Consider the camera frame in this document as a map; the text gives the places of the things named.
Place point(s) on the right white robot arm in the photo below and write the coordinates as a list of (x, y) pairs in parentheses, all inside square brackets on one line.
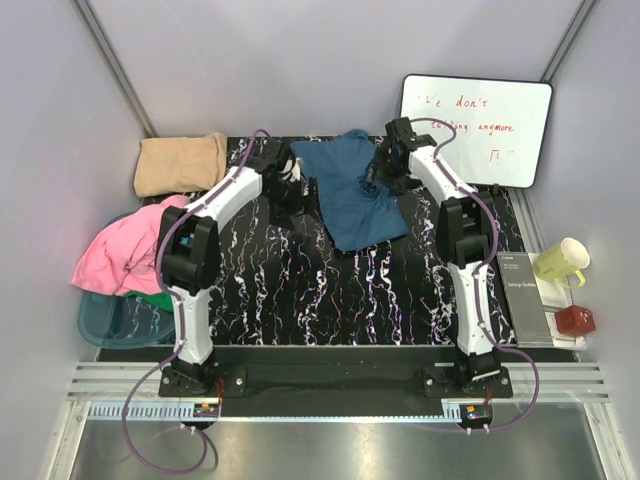
[(466, 239)]

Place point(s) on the red brown box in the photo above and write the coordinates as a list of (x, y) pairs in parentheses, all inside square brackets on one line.
[(575, 321)]

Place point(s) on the white paper stack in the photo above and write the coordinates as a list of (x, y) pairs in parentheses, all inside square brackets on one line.
[(556, 297)]

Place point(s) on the blue t shirt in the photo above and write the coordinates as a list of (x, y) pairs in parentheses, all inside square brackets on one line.
[(357, 213)]

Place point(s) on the folded beige t shirt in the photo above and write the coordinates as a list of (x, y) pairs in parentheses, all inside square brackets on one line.
[(180, 164)]

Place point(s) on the yellow green mug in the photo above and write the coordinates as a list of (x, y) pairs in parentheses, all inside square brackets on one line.
[(563, 263)]

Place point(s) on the aluminium rail frame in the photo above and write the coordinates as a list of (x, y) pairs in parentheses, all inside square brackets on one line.
[(113, 390)]

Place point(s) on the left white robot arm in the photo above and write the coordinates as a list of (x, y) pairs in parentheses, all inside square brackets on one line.
[(188, 260)]

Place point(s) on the green t shirt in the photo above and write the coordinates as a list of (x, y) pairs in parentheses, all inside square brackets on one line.
[(161, 300)]

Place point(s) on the black marble pattern mat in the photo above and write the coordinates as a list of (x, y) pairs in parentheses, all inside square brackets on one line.
[(293, 287)]

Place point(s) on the white whiteboard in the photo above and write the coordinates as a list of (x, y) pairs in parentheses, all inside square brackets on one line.
[(499, 124)]

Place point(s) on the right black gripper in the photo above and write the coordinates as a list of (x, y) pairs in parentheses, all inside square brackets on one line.
[(397, 186)]

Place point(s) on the pink t shirt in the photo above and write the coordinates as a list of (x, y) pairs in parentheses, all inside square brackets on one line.
[(122, 256)]

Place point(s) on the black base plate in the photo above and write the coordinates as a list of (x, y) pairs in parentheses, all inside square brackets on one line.
[(430, 371)]

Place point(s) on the grey setup guide booklet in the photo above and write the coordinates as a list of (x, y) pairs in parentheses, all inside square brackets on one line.
[(523, 300)]

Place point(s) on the teal plastic basket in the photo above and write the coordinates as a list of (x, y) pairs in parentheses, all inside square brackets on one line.
[(116, 322)]

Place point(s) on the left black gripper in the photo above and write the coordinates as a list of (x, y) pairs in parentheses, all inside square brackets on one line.
[(300, 204)]

